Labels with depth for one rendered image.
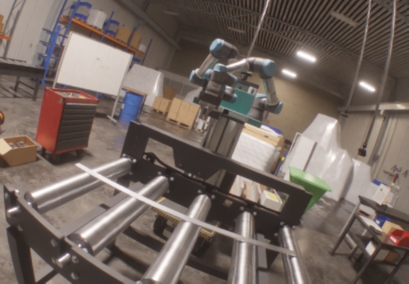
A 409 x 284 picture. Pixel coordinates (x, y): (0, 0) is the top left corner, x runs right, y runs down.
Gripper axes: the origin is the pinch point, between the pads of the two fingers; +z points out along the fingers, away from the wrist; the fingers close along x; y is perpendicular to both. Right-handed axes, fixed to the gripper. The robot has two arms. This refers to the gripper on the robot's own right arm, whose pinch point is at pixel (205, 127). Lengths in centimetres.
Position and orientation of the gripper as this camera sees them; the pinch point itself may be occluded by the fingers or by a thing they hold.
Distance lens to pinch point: 146.7
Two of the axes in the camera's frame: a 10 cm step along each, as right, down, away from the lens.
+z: -3.5, 9.3, 1.4
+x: -9.2, -3.7, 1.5
